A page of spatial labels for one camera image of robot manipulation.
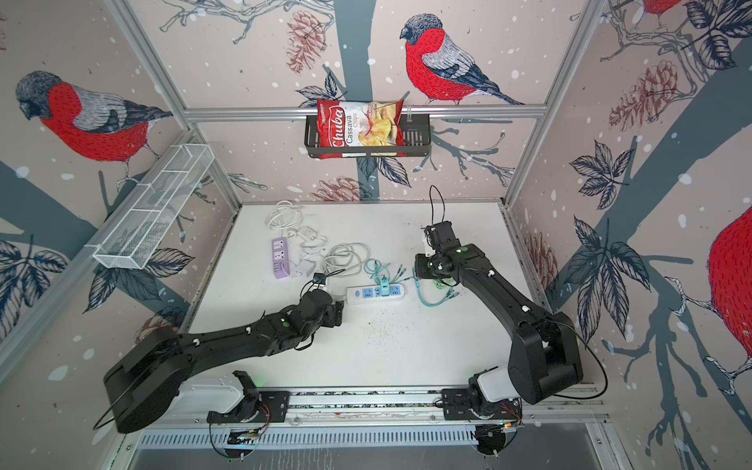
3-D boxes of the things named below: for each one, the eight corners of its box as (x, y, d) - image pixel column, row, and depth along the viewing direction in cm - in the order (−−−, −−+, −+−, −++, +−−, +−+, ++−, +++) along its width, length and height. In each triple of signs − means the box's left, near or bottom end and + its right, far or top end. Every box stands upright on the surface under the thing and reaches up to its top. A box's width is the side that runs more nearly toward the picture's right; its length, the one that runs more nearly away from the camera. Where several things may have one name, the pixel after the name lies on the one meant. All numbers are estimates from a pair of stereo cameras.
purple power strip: (275, 280, 99) (272, 276, 97) (274, 243, 110) (272, 238, 108) (290, 277, 100) (287, 273, 98) (287, 240, 111) (285, 235, 108)
